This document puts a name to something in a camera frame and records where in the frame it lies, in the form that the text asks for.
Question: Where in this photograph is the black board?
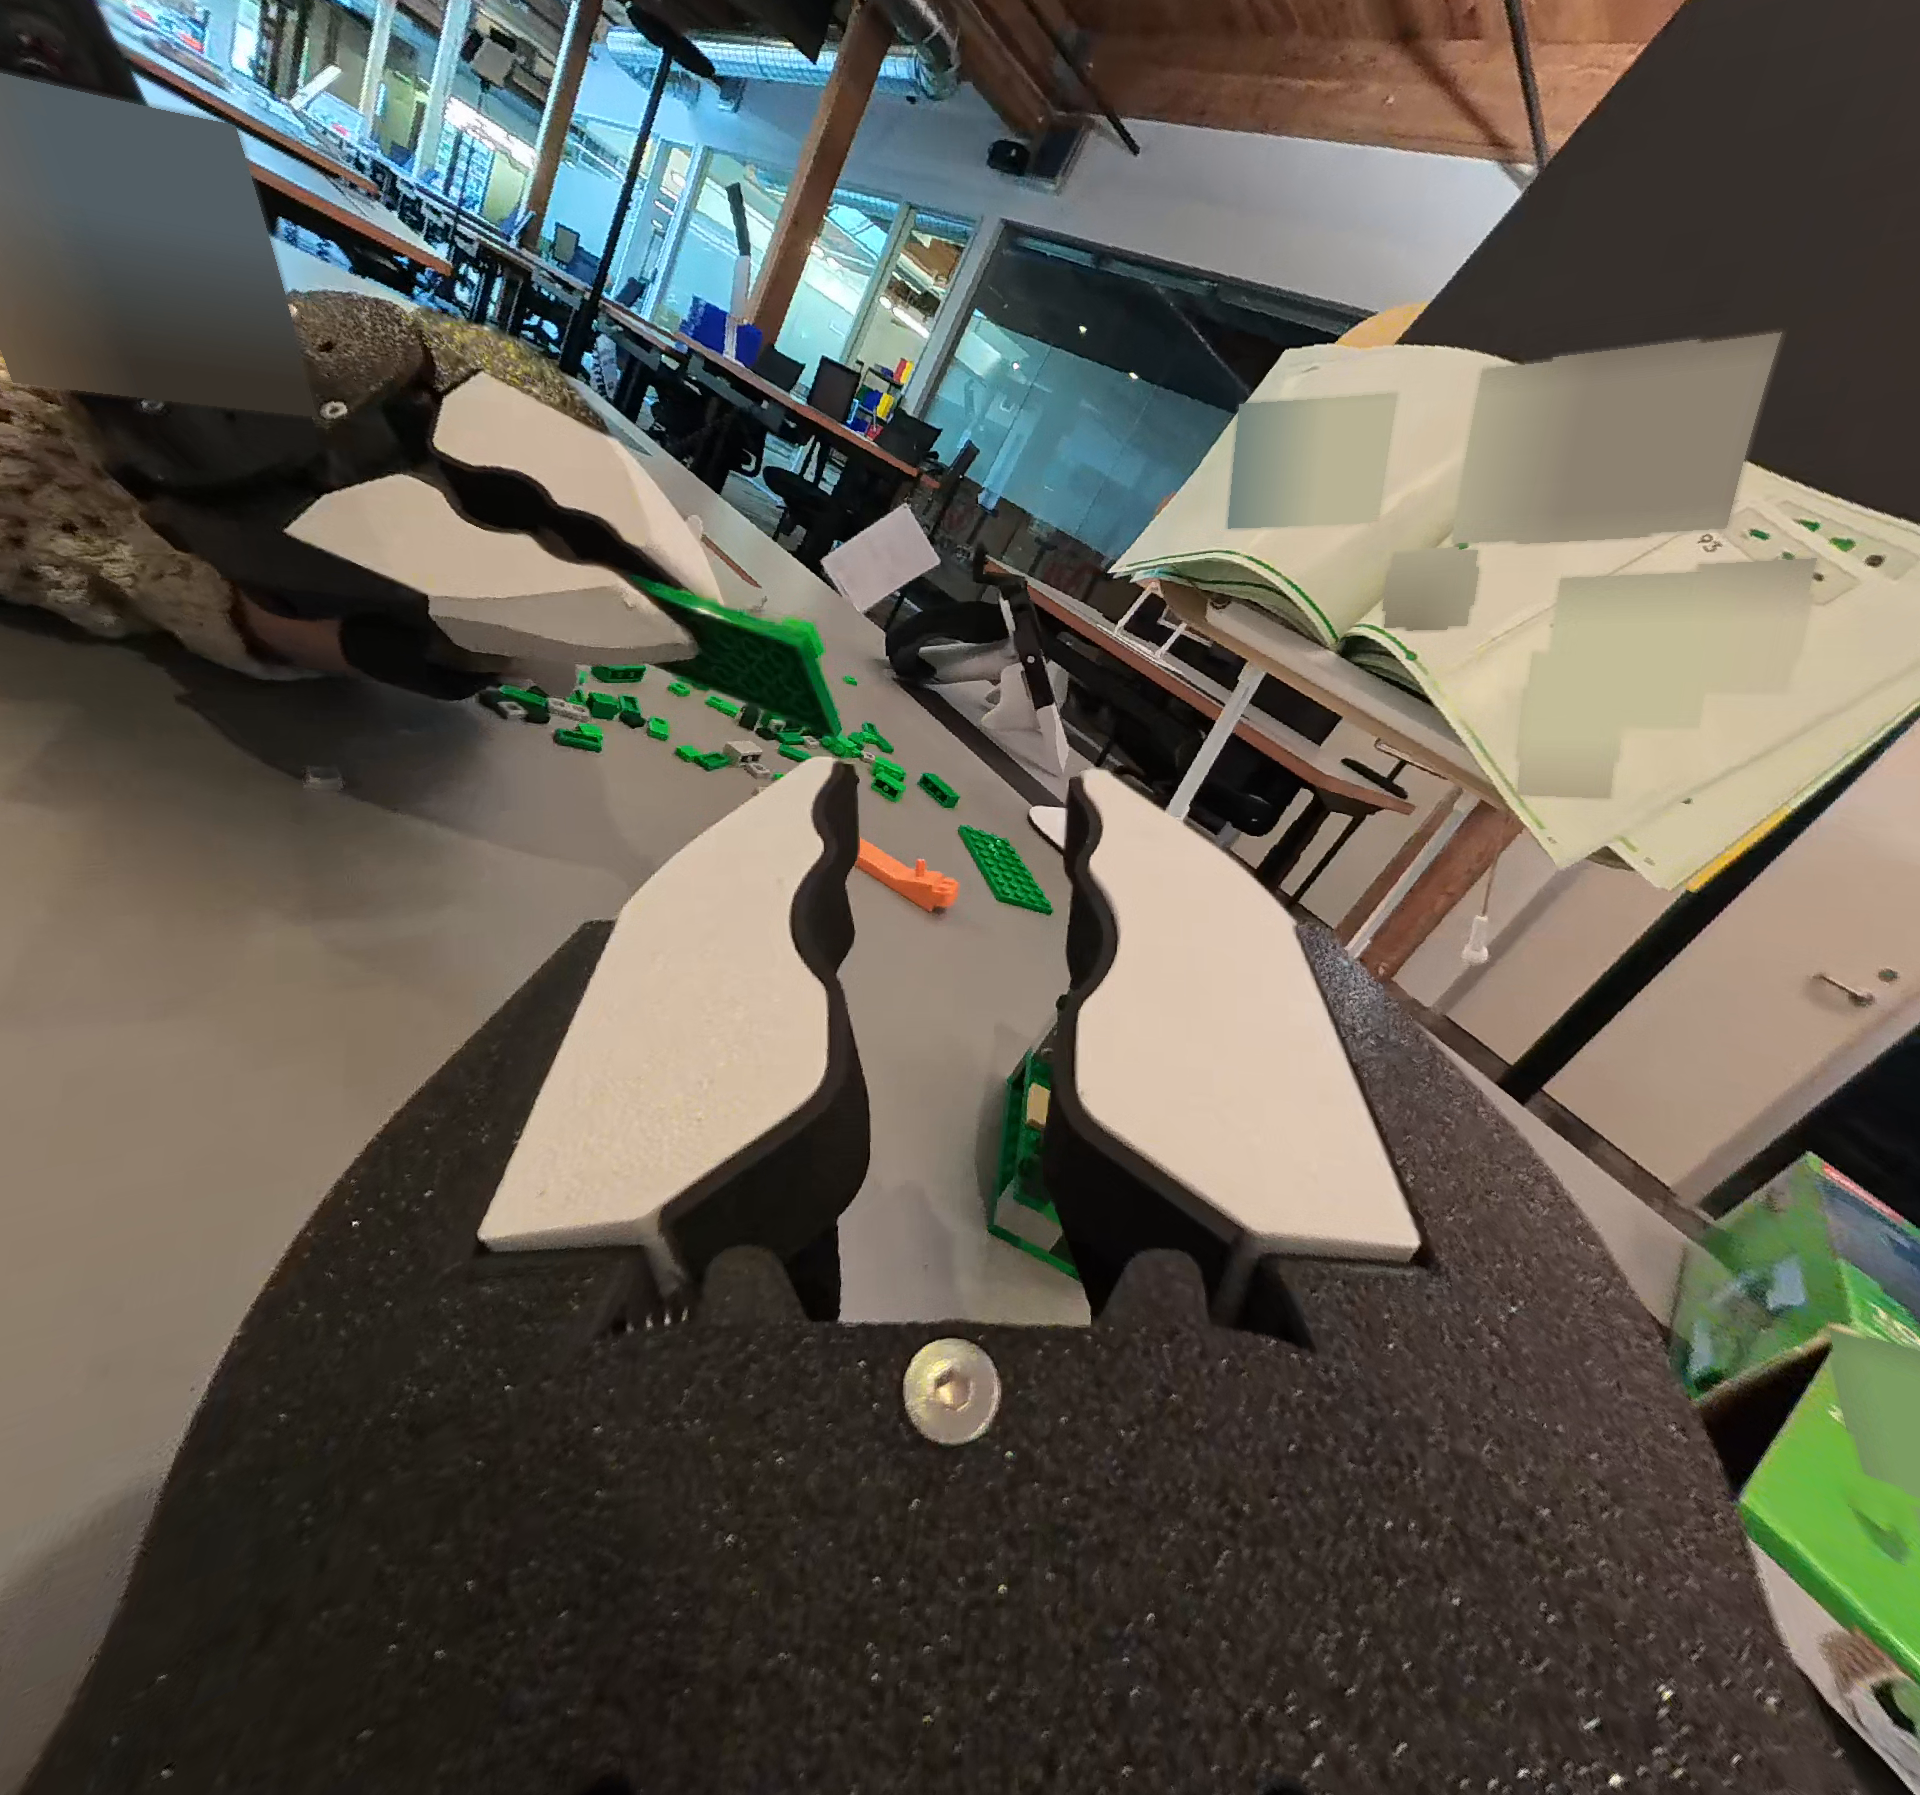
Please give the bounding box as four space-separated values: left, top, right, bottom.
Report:
1402 0 1920 1106

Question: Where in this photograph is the person's left forearm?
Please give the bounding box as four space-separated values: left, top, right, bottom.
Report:
0 376 264 672

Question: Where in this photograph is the black pole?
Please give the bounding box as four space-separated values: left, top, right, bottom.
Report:
577 3 718 370

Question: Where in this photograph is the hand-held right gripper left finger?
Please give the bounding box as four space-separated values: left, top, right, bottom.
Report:
477 757 872 1255

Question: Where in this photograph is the person's left hand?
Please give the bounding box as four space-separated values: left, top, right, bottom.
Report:
227 586 362 682

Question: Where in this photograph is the lego instruction booklet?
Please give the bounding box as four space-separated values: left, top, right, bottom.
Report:
1110 330 1920 891

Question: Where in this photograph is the white paper sheet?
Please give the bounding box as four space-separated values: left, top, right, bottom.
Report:
821 504 941 609

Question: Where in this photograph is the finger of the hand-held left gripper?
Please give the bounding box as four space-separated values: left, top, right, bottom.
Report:
285 472 703 677
430 370 724 607

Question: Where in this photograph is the black and white device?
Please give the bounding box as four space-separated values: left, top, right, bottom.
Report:
885 593 1073 775

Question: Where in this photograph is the wooden column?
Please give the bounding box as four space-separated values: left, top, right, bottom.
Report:
740 3 897 344

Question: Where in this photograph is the group of black office chairs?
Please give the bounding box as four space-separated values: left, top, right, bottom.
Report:
645 346 946 552

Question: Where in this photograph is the green lego block model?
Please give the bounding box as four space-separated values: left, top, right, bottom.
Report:
989 992 1084 1279

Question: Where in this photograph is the green lego box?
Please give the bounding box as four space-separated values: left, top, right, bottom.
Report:
1666 1149 1920 1795

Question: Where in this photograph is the row of office desks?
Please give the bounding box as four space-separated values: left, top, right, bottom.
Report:
117 29 925 486

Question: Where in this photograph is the green lego base plate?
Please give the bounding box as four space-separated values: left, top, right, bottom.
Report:
626 571 842 735
956 821 1058 920

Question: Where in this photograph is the orange brick separator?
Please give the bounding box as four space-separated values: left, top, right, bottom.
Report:
853 838 961 915

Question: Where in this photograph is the pile of lego pieces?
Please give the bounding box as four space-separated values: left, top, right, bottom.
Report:
477 661 961 808

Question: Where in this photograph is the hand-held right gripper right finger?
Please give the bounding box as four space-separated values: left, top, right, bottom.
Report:
1040 772 1422 1322

